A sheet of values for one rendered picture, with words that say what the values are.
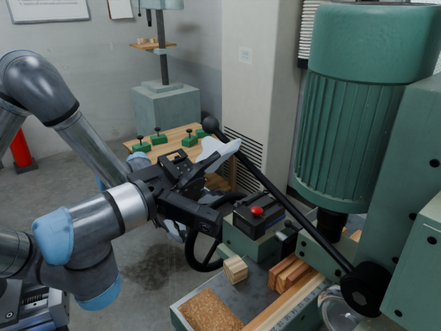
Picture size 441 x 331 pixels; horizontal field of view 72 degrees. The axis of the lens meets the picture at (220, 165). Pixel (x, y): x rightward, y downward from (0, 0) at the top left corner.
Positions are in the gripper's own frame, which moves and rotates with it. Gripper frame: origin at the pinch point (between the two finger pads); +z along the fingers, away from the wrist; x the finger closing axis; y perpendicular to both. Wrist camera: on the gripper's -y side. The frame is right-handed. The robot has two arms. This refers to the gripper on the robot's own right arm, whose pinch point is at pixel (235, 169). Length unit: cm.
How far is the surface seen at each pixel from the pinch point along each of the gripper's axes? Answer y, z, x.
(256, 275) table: -14.2, 2.2, 24.2
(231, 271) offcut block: -10.7, -3.7, 21.5
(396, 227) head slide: -26.9, 5.5, -10.3
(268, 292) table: -18.9, 0.8, 22.6
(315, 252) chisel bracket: -20.2, 8.7, 10.5
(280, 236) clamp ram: -11.2, 11.3, 18.9
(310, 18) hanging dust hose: 75, 123, 8
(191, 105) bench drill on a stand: 157, 117, 118
